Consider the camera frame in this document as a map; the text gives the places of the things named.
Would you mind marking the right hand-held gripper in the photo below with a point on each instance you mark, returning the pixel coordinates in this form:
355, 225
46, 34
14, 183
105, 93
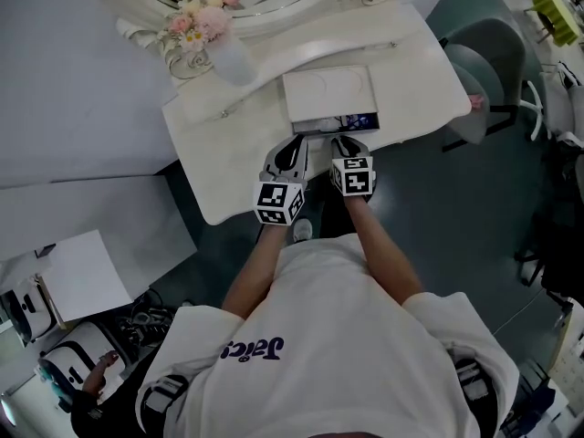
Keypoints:
353, 176

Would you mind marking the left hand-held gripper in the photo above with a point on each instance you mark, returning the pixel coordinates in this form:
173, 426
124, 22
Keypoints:
278, 199

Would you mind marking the white dressing table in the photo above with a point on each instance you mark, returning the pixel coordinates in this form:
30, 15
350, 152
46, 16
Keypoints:
246, 162

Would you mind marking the small white drawer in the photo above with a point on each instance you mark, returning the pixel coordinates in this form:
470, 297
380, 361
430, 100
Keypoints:
328, 94

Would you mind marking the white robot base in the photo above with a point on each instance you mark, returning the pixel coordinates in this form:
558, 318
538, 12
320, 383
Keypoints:
77, 358
25, 313

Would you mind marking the person's left forearm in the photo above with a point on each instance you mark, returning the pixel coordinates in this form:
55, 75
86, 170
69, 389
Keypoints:
257, 267

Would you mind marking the person's right forearm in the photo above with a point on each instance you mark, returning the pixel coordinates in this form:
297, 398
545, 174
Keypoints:
381, 244

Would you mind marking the blue patterned small item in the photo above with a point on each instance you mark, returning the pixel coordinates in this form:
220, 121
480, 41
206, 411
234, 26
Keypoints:
359, 120

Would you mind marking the person's black trousers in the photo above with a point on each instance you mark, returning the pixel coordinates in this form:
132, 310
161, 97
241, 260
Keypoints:
335, 217

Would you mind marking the person's white shoe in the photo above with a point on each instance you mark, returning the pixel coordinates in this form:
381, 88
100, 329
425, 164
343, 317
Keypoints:
302, 230

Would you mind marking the white vase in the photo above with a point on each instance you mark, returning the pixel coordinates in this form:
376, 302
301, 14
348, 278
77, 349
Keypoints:
232, 64

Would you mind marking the pink small object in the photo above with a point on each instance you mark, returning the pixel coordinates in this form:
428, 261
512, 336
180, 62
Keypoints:
477, 101

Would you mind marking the white ornate oval mirror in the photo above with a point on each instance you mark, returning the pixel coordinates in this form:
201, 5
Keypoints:
292, 14

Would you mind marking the pink flower bouquet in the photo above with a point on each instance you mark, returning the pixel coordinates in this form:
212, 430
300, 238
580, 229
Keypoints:
203, 21

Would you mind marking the gray swivel chair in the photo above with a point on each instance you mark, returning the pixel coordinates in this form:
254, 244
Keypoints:
493, 48

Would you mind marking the person's white shirt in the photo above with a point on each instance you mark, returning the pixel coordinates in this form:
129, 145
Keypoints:
328, 336

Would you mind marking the large white partition panel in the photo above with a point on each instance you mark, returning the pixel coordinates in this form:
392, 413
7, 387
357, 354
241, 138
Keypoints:
100, 208

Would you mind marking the black chair base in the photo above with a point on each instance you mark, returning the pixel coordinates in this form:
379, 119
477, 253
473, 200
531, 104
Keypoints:
531, 263

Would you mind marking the white office chair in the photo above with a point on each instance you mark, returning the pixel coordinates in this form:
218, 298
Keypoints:
561, 103

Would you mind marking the yellow-green round stool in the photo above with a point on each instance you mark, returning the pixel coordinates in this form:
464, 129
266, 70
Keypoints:
556, 14

